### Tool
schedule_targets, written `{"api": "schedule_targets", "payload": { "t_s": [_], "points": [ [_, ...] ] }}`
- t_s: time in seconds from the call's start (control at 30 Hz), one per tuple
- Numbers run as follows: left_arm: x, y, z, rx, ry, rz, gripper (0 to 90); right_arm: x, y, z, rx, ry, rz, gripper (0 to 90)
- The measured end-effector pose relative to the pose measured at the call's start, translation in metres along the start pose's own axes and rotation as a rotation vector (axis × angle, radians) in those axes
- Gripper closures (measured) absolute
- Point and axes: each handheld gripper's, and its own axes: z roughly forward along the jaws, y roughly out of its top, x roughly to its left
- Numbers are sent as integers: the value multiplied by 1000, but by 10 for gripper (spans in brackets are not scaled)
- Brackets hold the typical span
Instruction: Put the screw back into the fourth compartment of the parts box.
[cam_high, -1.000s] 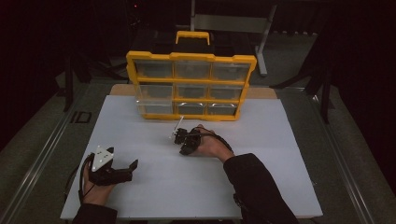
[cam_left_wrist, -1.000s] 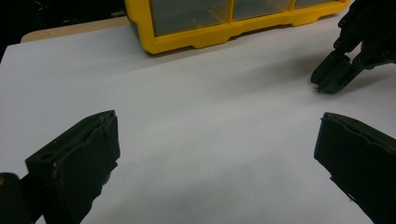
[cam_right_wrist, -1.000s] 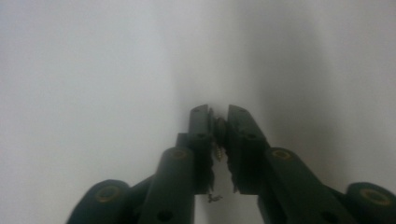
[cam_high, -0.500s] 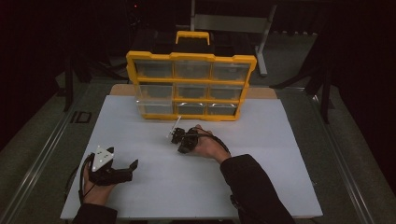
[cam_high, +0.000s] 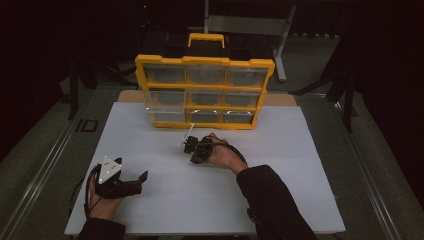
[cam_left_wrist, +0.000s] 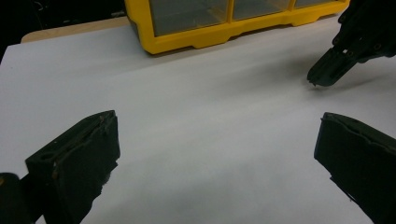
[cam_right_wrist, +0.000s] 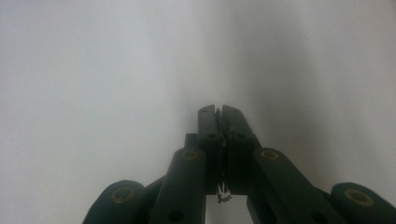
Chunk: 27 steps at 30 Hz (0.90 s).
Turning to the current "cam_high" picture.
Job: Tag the person's right hand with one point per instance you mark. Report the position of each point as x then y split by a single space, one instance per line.
225 156

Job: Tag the black stand leg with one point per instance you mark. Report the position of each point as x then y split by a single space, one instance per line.
73 100
348 110

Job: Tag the yellow organizer cabinet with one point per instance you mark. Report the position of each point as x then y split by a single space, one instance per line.
204 87

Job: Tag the person's left hand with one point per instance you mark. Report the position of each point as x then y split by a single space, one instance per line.
105 208

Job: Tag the grid of clear drawers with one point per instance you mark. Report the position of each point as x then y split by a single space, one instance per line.
206 75

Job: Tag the grey metal stand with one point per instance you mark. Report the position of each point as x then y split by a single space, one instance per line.
246 25

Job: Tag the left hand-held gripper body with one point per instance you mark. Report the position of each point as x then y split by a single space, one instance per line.
108 171

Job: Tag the aluminium floor rail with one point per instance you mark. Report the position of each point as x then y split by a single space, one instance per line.
366 173
46 170

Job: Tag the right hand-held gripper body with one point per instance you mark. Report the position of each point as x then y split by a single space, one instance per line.
201 151

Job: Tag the clear plastic storage drawer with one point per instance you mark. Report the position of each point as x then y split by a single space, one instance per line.
165 105

